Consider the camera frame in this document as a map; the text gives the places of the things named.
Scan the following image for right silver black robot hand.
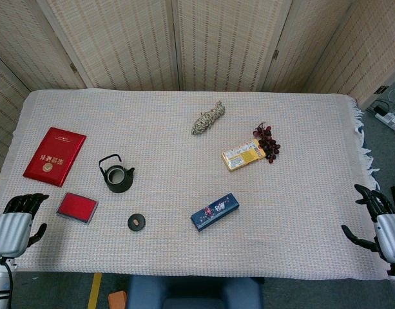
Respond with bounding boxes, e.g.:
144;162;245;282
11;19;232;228
341;183;395;263

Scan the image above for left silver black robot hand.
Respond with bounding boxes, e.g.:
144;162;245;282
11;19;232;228
0;192;50;258

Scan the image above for black teapot lid wooden knob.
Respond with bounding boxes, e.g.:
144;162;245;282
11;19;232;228
127;213;146;232

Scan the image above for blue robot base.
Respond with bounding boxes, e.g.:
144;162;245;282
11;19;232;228
125;276;265;309

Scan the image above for red ink pad box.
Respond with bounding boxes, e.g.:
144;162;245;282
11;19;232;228
55;192;99;225

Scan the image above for red certificate book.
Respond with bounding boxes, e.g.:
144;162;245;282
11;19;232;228
22;126;88;188

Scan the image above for yellow floor tape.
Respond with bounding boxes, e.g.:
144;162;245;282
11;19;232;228
87;272;103;309

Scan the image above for white power strip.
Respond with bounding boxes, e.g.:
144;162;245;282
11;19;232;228
373;108;395;135

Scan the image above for woven folding screen panel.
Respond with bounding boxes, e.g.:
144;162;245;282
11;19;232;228
171;0;294;93
302;0;395;109
37;0;181;93
0;0;87;94
0;50;31;174
262;0;353;93

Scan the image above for orange block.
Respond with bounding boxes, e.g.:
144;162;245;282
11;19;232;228
108;290;128;309

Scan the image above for dark red grape bunch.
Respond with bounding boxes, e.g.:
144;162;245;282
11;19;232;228
253;122;281;164

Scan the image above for yellow printed box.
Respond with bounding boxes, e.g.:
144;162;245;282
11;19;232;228
221;138;266;173

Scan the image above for beige waffle weave tablecloth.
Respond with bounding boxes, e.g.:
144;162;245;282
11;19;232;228
0;88;383;281

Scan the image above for dark blue printed box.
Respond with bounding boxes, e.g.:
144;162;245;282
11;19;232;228
190;192;240;232

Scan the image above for black teapot with handle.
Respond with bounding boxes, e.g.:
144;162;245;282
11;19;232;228
98;153;136;194

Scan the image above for coiled speckled rope bundle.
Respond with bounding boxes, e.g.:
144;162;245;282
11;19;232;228
190;100;226;136

